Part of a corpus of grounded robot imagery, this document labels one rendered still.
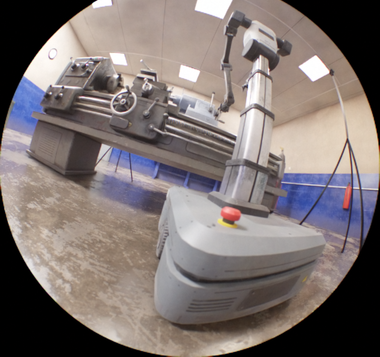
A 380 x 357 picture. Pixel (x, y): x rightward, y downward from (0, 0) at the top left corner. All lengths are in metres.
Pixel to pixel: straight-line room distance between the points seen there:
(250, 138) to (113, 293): 0.64
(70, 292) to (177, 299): 0.25
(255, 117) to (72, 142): 1.37
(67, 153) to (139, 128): 0.76
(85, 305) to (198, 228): 0.31
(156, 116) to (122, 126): 0.26
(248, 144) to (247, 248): 0.38
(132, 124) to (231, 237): 0.96
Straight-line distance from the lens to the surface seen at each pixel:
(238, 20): 1.19
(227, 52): 1.44
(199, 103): 1.48
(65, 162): 1.41
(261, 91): 0.69
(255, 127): 0.55
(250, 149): 0.51
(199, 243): 0.20
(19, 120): 4.82
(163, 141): 1.14
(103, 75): 1.81
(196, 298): 0.26
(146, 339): 0.35
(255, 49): 0.93
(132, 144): 0.99
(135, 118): 1.05
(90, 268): 0.45
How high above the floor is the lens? 0.33
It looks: 4 degrees up
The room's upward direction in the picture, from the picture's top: 17 degrees clockwise
